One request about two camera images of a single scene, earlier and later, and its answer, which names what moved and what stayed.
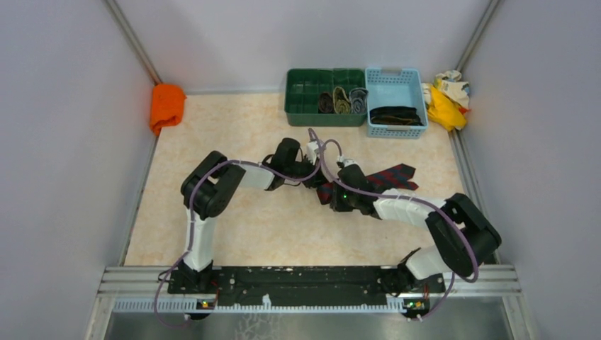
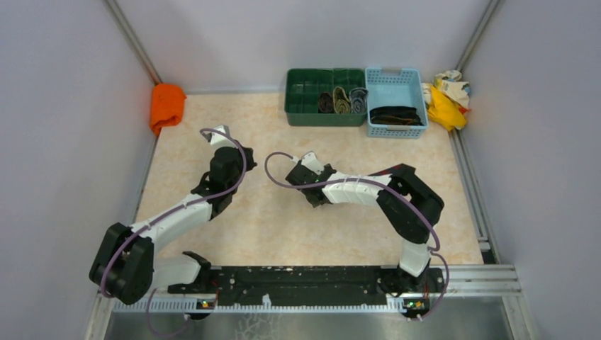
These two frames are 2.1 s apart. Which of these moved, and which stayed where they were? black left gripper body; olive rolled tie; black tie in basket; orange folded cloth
Moved: black left gripper body
Stayed: olive rolled tie; orange folded cloth; black tie in basket
